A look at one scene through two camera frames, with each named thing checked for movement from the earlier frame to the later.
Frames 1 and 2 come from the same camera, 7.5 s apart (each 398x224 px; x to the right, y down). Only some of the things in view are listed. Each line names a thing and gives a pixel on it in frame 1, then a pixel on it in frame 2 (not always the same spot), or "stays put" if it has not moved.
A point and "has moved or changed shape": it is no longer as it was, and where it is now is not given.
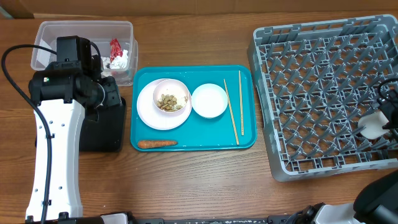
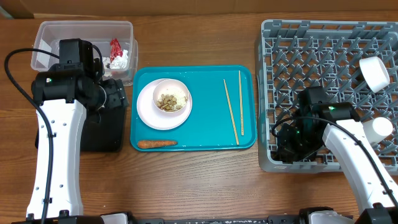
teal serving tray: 235,129 stays put
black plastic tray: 108,134 stays put
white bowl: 209,101 → 375,73
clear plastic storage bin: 118,49 stays put
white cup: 370,125 has moved or changed shape
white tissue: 118,62 stays put
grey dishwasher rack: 314,81 has moved or changed shape
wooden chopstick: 232,113 stays put
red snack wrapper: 115,50 stays put
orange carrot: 145,144 stays put
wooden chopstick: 240,103 stays put
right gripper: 389,106 → 286,149
